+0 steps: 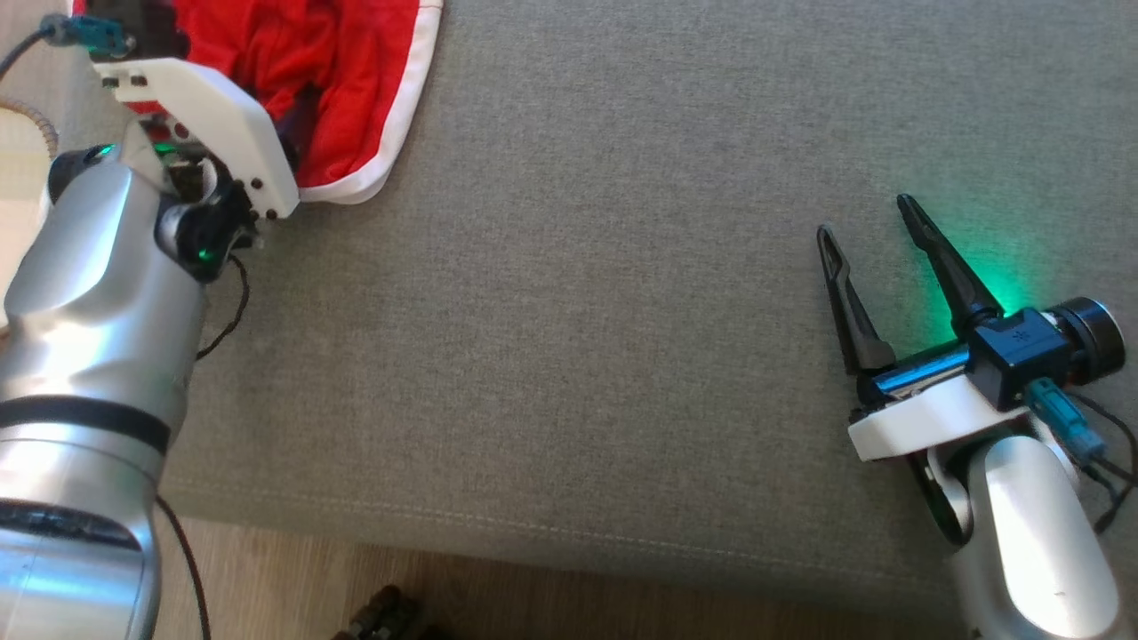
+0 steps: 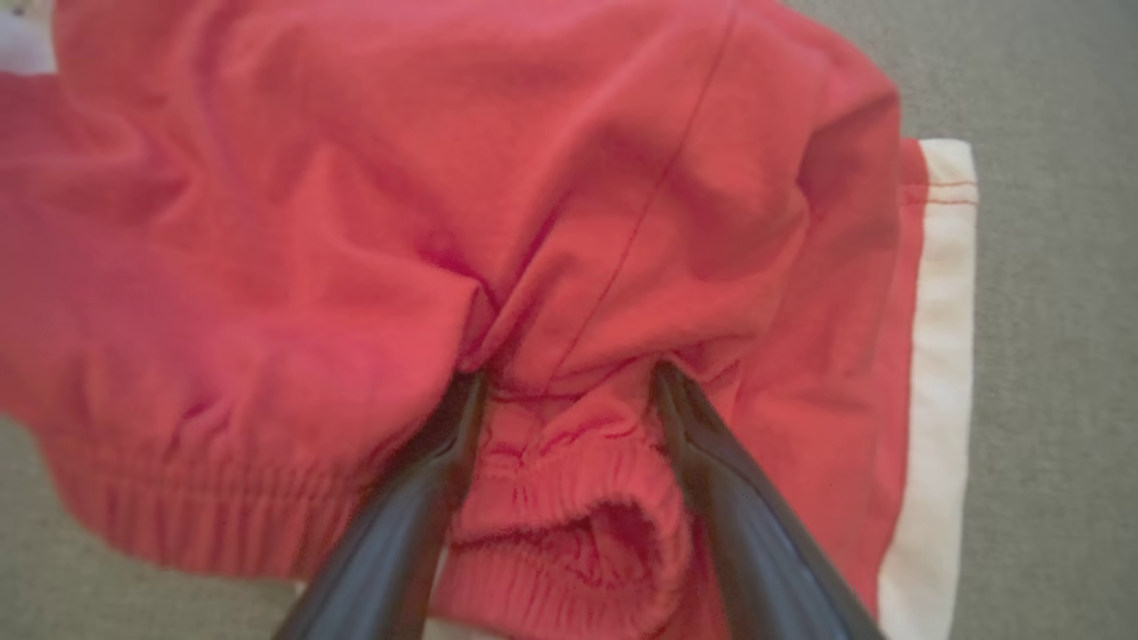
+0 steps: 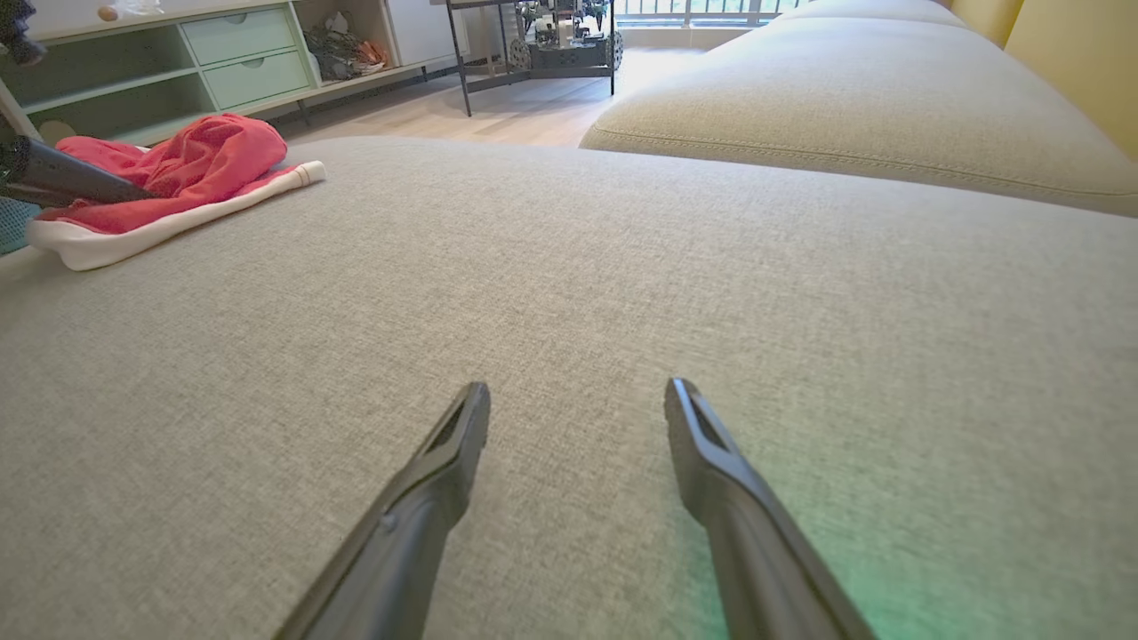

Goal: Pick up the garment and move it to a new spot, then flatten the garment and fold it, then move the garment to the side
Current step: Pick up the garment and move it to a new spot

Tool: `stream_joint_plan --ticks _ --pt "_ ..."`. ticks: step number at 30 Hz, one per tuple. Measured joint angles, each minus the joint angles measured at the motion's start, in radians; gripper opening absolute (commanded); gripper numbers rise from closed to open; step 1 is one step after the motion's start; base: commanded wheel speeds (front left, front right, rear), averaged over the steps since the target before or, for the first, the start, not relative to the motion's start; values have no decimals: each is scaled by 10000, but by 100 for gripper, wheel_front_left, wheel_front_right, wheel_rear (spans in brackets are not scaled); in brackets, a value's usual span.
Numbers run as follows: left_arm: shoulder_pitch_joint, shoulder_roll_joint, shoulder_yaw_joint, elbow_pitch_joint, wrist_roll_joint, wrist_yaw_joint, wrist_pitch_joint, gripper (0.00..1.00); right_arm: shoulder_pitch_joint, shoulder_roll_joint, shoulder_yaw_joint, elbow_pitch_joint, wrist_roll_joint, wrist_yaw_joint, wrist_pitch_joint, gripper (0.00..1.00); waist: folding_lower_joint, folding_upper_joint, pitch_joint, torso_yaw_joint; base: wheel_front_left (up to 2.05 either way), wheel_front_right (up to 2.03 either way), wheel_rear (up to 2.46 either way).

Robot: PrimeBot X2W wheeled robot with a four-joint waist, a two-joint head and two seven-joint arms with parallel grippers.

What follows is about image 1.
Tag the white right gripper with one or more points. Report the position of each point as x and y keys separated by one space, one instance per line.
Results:
x=925 y=418

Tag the dark robot base part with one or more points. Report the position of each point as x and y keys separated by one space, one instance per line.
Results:
x=382 y=618

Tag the red shorts with white trim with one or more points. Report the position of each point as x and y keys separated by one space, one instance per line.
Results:
x=356 y=89

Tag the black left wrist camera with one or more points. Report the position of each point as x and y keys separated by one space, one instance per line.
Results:
x=151 y=27

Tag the grey corrugated conduit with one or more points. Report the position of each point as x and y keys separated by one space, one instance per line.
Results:
x=40 y=120

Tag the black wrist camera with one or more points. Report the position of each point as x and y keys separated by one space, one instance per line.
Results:
x=1022 y=351
x=151 y=27

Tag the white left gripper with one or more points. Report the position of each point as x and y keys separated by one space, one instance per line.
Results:
x=222 y=124

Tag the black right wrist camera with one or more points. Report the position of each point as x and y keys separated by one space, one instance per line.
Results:
x=1022 y=351

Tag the grey fabric sofa seat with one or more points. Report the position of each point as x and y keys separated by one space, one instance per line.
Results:
x=569 y=311

